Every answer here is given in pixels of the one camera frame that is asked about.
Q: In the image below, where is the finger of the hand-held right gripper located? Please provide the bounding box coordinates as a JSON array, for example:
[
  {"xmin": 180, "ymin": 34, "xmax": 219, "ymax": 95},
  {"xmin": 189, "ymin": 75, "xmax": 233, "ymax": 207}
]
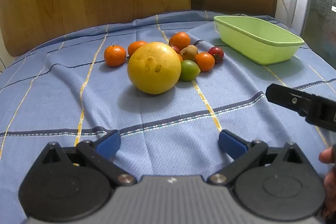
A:
[{"xmin": 266, "ymin": 84, "xmax": 336, "ymax": 132}]

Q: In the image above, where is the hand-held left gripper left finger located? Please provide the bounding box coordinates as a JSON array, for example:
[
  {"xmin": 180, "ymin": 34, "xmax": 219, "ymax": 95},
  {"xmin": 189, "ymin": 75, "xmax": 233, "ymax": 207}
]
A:
[{"xmin": 39, "ymin": 130, "xmax": 137, "ymax": 185}]

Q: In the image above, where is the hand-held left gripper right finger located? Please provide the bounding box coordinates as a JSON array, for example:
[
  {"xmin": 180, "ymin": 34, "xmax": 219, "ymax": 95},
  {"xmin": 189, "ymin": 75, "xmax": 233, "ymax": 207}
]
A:
[{"xmin": 207, "ymin": 130, "xmax": 309, "ymax": 185}]

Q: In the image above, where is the green plastic basket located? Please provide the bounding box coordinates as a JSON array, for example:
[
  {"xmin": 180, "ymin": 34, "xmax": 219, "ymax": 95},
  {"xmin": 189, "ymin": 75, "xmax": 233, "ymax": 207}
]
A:
[{"xmin": 213, "ymin": 16, "xmax": 305, "ymax": 65}]

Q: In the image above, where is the green round fruit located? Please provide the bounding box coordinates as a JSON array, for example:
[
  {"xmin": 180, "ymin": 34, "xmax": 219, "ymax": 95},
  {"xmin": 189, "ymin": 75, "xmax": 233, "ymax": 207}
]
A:
[{"xmin": 180, "ymin": 60, "xmax": 201, "ymax": 82}]

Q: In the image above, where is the orange tomato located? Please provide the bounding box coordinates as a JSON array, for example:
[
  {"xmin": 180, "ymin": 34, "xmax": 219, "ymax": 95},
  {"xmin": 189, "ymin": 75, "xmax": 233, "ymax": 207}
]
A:
[{"xmin": 195, "ymin": 52, "xmax": 215, "ymax": 72}]

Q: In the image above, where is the large yellow grapefruit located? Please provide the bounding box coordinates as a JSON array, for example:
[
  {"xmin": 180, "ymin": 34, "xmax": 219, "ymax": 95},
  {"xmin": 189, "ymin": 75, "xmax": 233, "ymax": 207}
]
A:
[{"xmin": 127, "ymin": 42, "xmax": 182, "ymax": 95}]

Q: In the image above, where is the brown kiwi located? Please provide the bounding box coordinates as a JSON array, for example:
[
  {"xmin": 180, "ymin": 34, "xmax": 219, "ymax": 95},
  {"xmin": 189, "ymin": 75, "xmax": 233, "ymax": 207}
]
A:
[{"xmin": 180, "ymin": 45, "xmax": 199, "ymax": 61}]

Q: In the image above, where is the person's right hand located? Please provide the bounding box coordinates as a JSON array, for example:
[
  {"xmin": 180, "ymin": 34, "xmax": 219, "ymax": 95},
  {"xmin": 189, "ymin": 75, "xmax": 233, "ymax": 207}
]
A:
[{"xmin": 319, "ymin": 145, "xmax": 336, "ymax": 222}]

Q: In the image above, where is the blue plaid bedsheet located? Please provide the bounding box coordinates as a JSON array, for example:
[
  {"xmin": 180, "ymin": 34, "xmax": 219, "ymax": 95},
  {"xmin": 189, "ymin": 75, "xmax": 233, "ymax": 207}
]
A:
[{"xmin": 0, "ymin": 10, "xmax": 336, "ymax": 224}]

